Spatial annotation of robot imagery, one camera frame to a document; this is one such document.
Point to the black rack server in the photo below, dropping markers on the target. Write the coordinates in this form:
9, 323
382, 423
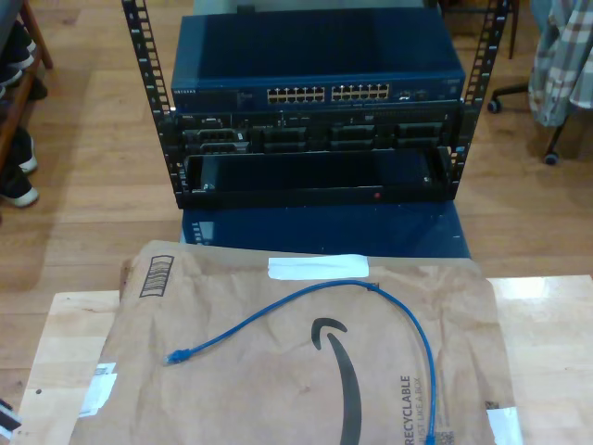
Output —
315, 123

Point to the brown packing paper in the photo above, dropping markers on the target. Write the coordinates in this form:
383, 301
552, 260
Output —
231, 394

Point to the small black box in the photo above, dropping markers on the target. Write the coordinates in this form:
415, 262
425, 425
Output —
245, 9

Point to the black office chair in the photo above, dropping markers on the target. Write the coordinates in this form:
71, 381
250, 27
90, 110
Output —
509, 89

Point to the white paper label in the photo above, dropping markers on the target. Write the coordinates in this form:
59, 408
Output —
505, 424
99, 394

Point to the dark shoe white sole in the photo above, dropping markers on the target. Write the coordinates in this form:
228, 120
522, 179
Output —
23, 153
21, 197

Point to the black furniture leg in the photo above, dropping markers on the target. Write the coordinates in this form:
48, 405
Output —
512, 32

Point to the plaid shirt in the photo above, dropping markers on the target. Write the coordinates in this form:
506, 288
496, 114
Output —
560, 69

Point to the dark striped shoe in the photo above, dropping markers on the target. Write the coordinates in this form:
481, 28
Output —
16, 51

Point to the black rack frame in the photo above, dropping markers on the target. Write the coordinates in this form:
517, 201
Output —
167, 139

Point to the blue network switch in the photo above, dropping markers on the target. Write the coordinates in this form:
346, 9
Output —
324, 51

